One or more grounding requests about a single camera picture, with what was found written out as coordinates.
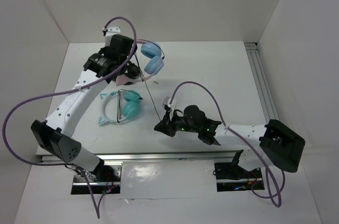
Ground thin black headphone cable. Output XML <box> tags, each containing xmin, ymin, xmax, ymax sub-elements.
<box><xmin>133</xmin><ymin>53</ymin><xmax>162</xmax><ymax>121</ymax></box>

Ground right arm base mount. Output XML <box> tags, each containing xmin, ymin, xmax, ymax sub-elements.
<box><xmin>212</xmin><ymin>150</ymin><xmax>265</xmax><ymax>192</ymax></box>

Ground black headphones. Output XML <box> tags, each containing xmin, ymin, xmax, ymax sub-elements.
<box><xmin>115</xmin><ymin>62</ymin><xmax>141</xmax><ymax>86</ymax></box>

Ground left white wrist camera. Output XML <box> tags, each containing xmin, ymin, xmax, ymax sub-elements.
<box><xmin>102</xmin><ymin>25</ymin><xmax>121</xmax><ymax>47</ymax></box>

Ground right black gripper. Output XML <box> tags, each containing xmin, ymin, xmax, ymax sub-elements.
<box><xmin>154</xmin><ymin>109</ymin><xmax>200</xmax><ymax>137</ymax></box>

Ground teal cat-ear headphones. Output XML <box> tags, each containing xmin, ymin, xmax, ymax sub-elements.
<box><xmin>97</xmin><ymin>89</ymin><xmax>143</xmax><ymax>126</ymax></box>

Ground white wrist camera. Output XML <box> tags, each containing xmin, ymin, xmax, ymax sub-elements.
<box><xmin>162</xmin><ymin>96</ymin><xmax>177</xmax><ymax>120</ymax></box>
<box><xmin>102</xmin><ymin>25</ymin><xmax>121</xmax><ymax>47</ymax></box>

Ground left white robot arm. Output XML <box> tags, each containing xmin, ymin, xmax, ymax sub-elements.
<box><xmin>31</xmin><ymin>34</ymin><xmax>136</xmax><ymax>181</ymax></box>

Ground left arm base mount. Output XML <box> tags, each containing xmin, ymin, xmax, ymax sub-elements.
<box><xmin>70</xmin><ymin>161</ymin><xmax>122</xmax><ymax>195</ymax></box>

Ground pink blue cat-ear headphones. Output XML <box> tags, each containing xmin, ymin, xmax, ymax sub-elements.
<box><xmin>114</xmin><ymin>39</ymin><xmax>165</xmax><ymax>86</ymax></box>

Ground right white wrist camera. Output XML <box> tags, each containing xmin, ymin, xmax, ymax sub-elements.
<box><xmin>162</xmin><ymin>96</ymin><xmax>177</xmax><ymax>120</ymax></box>

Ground aluminium rail front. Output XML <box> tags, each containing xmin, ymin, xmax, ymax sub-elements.
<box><xmin>37</xmin><ymin>149</ymin><xmax>244</xmax><ymax>163</ymax></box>

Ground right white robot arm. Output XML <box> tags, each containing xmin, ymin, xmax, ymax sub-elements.
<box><xmin>154</xmin><ymin>105</ymin><xmax>306</xmax><ymax>177</ymax></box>

